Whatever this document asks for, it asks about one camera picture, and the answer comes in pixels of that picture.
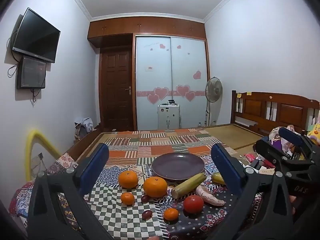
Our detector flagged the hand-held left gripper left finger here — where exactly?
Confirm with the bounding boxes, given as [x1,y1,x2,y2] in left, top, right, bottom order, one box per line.
[27,143,113,240]

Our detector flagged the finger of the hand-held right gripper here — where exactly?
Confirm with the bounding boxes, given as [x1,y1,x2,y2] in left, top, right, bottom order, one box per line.
[278,127,320,166]
[255,138,315,175]

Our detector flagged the large orange with sticker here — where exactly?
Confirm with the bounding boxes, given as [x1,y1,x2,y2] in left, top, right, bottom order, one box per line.
[143,176,168,198]

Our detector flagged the wall socket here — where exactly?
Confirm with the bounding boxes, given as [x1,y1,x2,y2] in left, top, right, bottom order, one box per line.
[31,152,46,166]

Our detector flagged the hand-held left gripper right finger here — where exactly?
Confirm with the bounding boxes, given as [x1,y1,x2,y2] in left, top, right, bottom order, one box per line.
[205,143,294,240]

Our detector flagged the patchwork blanket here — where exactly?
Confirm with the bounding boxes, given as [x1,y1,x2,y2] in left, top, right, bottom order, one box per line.
[9,128,263,240]

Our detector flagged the wooden bed side rail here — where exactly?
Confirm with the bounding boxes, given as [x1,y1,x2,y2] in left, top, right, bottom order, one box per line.
[65,126,102,161]

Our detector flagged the yellow foam tube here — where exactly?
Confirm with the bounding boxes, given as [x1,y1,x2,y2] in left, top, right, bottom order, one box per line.
[25,129,63,182]

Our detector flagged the dark wooden door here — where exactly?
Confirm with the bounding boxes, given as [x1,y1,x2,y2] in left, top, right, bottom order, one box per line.
[99,49,133,132]

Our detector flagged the red tomato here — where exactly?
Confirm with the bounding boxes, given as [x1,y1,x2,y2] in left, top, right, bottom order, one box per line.
[184,194,204,214]

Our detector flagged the pink sweet potato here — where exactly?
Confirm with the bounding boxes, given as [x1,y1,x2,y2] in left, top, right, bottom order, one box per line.
[195,185,226,207]

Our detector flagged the purple plate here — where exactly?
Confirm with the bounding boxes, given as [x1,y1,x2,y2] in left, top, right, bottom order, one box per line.
[151,152,205,183]

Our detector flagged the green corn cob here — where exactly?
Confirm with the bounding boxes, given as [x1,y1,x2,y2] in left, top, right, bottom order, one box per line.
[171,173,207,199]

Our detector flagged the bamboo bed mat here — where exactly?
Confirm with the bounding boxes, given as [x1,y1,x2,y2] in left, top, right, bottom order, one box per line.
[203,124,263,156]

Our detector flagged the small mandarin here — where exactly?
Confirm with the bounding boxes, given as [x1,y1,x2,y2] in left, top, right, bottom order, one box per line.
[121,192,135,205]
[164,208,179,221]

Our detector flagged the pile of clothes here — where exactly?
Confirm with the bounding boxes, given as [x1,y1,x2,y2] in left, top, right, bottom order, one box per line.
[74,117,95,140]

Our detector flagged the wooden bed headboard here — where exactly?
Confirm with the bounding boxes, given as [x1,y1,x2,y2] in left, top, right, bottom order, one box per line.
[231,90,320,137]

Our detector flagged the wooden overhead cabinet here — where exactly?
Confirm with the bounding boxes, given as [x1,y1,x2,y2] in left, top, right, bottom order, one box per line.
[87,16,207,48]

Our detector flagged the pink cloth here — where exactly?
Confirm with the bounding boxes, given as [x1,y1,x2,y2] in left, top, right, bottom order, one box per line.
[269,126,297,153]

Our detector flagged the yellow plush toy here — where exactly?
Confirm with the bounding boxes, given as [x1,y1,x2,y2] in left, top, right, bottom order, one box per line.
[307,116,320,146]

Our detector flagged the sliding wardrobe with pink hearts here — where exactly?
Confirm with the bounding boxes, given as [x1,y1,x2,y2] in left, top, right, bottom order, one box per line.
[133,35,211,131]

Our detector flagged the black wall cable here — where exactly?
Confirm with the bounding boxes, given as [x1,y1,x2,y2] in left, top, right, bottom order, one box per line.
[7,36,42,103]

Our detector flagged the wall-mounted black television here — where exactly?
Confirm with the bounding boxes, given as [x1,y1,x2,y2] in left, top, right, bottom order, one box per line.
[12,7,61,64]

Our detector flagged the small black wall monitor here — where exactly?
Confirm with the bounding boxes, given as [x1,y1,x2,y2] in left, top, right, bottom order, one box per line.
[16,56,47,90]

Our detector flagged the standing electric fan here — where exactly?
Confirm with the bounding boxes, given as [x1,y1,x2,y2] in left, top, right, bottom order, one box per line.
[205,77,223,127]

